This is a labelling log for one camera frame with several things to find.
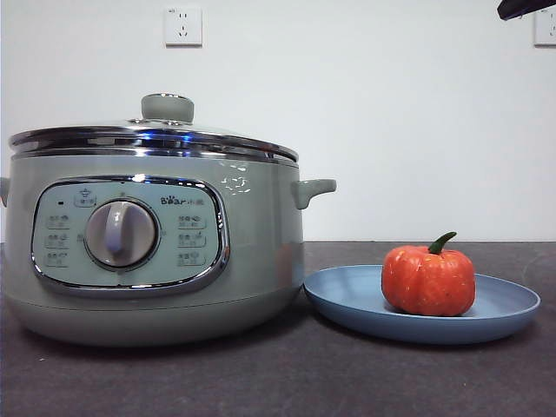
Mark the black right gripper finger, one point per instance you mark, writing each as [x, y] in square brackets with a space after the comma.
[527, 8]

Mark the small orange pumpkin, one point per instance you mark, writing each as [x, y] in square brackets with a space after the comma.
[428, 282]

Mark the glass lid with green knob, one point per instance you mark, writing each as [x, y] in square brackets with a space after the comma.
[167, 107]

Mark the blue round plate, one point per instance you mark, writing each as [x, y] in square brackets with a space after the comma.
[347, 299]

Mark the pale green electric steamer pot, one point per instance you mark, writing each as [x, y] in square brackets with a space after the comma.
[252, 260]

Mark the white wall socket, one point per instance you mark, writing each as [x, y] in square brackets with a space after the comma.
[546, 28]
[183, 26]

